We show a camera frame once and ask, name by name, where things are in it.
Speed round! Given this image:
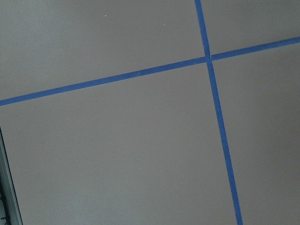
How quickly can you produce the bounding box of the long blue tape strip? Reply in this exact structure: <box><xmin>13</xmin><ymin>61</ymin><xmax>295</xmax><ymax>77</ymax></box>
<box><xmin>0</xmin><ymin>37</ymin><xmax>300</xmax><ymax>106</ymax></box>

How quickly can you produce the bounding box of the aluminium table edge rail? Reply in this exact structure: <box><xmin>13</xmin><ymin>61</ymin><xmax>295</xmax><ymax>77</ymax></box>
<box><xmin>0</xmin><ymin>130</ymin><xmax>23</xmax><ymax>225</ymax></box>

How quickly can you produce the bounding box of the crossing blue tape strip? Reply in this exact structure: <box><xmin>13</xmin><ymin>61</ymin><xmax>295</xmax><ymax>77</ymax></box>
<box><xmin>195</xmin><ymin>0</ymin><xmax>243</xmax><ymax>225</ymax></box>

